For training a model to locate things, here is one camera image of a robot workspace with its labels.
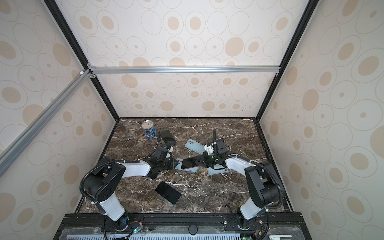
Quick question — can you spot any light blue phone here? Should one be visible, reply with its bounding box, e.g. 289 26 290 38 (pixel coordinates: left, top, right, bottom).
207 167 232 176
175 159 198 173
185 139 205 155

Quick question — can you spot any black phone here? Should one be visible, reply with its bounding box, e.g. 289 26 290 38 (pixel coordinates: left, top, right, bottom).
181 155 203 170
155 182 181 205

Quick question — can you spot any black phone case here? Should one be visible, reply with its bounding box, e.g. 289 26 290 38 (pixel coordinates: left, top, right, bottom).
160 130 177 149

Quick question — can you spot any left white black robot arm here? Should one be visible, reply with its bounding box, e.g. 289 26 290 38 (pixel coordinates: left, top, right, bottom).
80 131 178 222

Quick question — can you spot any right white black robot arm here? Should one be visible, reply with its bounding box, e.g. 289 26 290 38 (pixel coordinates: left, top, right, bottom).
199 129 286 230

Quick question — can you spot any blue white tin can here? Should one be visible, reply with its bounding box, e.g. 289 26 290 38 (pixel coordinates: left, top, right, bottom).
141 120 156 139

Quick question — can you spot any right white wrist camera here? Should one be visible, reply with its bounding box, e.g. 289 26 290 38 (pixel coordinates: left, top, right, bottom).
204 145 214 155

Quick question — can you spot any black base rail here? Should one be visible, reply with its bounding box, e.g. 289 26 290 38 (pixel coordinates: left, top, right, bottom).
54 213 311 240

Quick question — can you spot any horizontal aluminium rail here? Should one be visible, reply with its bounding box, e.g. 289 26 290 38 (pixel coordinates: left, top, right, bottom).
91 66 280 74

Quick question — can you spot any left diagonal aluminium rail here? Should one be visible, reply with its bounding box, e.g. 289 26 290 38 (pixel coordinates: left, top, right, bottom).
1 70 91 175

